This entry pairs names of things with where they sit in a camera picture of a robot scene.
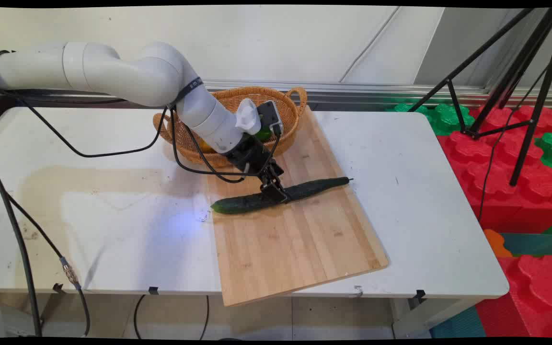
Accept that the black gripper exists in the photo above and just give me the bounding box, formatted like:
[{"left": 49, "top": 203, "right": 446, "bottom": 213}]
[{"left": 227, "top": 138, "right": 290, "bottom": 205}]

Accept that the long dark green cucumber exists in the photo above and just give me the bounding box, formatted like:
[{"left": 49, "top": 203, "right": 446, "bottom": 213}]
[{"left": 210, "top": 177, "right": 354, "bottom": 215}]

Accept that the bamboo cutting board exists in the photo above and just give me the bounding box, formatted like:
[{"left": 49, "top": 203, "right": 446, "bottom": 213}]
[{"left": 207, "top": 105, "right": 390, "bottom": 307}]

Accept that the woven wicker basket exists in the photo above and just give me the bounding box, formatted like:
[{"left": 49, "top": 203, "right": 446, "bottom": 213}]
[{"left": 153, "top": 86, "right": 308, "bottom": 168}]

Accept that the white table leg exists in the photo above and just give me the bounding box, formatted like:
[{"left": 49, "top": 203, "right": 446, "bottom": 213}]
[{"left": 391, "top": 297, "right": 469, "bottom": 339}]

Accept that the large red foam block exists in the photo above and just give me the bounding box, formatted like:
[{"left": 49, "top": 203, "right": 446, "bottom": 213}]
[{"left": 437, "top": 105, "right": 552, "bottom": 234}]

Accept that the orange foam piece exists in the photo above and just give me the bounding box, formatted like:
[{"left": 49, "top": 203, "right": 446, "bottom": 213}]
[{"left": 483, "top": 229, "right": 514, "bottom": 258}]

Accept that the teal foam mat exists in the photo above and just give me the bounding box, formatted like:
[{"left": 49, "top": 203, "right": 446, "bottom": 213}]
[{"left": 499, "top": 232, "right": 552, "bottom": 257}]

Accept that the black tripod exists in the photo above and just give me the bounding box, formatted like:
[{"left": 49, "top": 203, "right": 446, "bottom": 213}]
[{"left": 408, "top": 7, "right": 552, "bottom": 187}]

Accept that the black camera cable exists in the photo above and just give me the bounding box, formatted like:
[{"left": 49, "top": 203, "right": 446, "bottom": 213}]
[{"left": 170, "top": 108, "right": 284, "bottom": 184}]

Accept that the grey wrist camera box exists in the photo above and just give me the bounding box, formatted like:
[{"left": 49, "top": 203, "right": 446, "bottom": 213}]
[{"left": 257, "top": 100, "right": 284, "bottom": 137}]

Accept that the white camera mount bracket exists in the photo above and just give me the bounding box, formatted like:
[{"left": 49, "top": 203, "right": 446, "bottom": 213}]
[{"left": 235, "top": 98, "right": 262, "bottom": 135}]

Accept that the aluminium wall rail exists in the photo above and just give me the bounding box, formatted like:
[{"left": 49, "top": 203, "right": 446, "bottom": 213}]
[{"left": 203, "top": 80, "right": 552, "bottom": 110}]

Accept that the black printed velcro strap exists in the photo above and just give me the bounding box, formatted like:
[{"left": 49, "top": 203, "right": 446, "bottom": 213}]
[{"left": 179, "top": 77, "right": 205, "bottom": 104}]

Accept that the black cable under table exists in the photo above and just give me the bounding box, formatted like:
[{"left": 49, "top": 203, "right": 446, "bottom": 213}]
[{"left": 133, "top": 294, "right": 210, "bottom": 341}]

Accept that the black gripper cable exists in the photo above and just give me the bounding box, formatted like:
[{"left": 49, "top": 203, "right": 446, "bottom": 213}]
[{"left": 3, "top": 89, "right": 250, "bottom": 178}]

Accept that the thin black tripod cable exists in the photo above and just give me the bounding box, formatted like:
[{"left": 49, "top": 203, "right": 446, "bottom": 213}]
[{"left": 477, "top": 34, "right": 552, "bottom": 223}]

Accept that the thin cable with metal connector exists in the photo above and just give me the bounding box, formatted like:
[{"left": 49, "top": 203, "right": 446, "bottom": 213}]
[{"left": 0, "top": 165, "right": 91, "bottom": 337}]

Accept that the thick black hanging cable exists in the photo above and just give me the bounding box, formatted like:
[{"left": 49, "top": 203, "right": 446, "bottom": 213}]
[{"left": 0, "top": 152, "right": 43, "bottom": 337}]

